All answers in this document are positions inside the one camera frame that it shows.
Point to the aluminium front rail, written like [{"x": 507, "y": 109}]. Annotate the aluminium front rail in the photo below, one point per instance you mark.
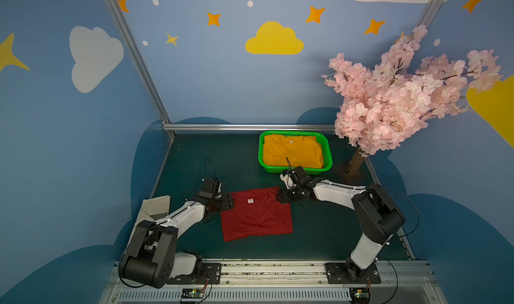
[{"x": 277, "y": 281}]

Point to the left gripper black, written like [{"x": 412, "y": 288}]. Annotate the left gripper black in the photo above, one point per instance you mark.
[{"x": 223, "y": 201}]

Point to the pink artificial blossom tree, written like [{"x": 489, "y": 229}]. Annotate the pink artificial blossom tree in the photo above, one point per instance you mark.
[{"x": 384, "y": 106}]

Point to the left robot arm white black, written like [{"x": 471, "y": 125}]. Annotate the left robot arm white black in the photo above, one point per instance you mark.
[{"x": 150, "y": 258}]

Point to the circuit board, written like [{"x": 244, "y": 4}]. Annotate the circuit board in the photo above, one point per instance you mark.
[
  {"x": 359, "y": 296},
  {"x": 192, "y": 294}
]

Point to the right aluminium frame post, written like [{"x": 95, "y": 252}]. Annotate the right aluminium frame post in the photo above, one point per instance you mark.
[{"x": 429, "y": 12}]

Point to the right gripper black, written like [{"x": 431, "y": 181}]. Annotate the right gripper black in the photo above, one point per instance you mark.
[{"x": 285, "y": 195}]

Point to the left circuit board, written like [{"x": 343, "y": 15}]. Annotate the left circuit board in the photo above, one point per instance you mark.
[{"x": 192, "y": 294}]

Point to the aluminium frame post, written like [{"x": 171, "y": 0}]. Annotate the aluminium frame post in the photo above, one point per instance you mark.
[
  {"x": 132, "y": 47},
  {"x": 429, "y": 12}
]

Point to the right circuit board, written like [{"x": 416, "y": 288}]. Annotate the right circuit board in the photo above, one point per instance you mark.
[{"x": 359, "y": 296}]

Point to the aluminium back frame bar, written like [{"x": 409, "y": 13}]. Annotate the aluminium back frame bar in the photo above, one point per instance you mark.
[{"x": 246, "y": 127}]

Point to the beige work glove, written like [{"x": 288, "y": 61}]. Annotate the beige work glove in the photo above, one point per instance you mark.
[{"x": 153, "y": 209}]

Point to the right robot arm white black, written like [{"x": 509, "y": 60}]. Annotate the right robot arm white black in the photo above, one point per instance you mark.
[{"x": 378, "y": 215}]

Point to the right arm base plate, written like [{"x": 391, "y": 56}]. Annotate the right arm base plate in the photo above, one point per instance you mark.
[{"x": 339, "y": 272}]

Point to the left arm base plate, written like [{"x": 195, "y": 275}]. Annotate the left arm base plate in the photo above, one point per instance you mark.
[{"x": 211, "y": 272}]

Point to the yellow t-shirt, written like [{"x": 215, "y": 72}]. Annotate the yellow t-shirt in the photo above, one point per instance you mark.
[{"x": 281, "y": 150}]

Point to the left aluminium frame post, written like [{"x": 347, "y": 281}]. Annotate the left aluminium frame post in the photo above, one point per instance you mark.
[{"x": 132, "y": 47}]

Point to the dark red t-shirt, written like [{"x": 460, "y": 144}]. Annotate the dark red t-shirt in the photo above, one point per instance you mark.
[{"x": 256, "y": 213}]

